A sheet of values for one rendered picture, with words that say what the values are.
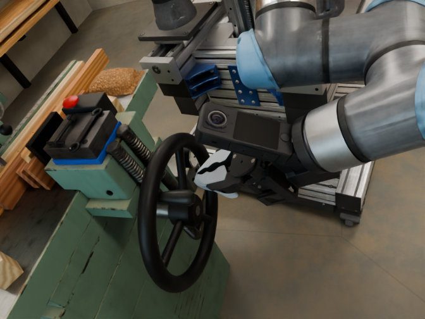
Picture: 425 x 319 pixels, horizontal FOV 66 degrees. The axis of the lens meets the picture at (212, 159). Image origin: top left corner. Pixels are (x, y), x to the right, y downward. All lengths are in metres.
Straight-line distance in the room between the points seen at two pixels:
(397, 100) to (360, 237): 1.16
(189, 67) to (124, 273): 0.75
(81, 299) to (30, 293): 0.12
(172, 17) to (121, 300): 0.88
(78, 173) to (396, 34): 0.49
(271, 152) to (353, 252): 1.08
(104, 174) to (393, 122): 0.42
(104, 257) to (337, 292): 0.91
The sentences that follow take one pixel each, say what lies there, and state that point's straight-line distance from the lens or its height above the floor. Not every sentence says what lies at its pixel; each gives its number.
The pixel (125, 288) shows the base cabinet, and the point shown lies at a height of 0.65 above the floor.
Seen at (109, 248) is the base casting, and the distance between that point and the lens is 0.73.
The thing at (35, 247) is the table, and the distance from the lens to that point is 0.63.
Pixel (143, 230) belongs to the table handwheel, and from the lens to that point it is 0.50.
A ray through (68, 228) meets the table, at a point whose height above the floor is 0.88.
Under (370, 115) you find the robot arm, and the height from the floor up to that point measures 1.06.
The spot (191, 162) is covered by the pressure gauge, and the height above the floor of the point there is 0.66.
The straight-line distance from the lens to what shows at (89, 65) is 0.94.
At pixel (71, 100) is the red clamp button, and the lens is 0.63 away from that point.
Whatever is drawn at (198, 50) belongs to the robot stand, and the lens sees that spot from 1.23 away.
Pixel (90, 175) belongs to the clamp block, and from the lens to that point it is 0.59.
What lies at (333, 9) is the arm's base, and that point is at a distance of 0.99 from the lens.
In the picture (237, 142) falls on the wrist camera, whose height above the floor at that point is 1.04.
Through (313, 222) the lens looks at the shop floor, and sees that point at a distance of 1.49.
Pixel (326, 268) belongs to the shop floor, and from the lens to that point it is 1.40.
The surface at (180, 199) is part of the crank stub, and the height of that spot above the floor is 0.93.
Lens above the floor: 1.29
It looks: 45 degrees down
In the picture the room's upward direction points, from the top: 25 degrees counter-clockwise
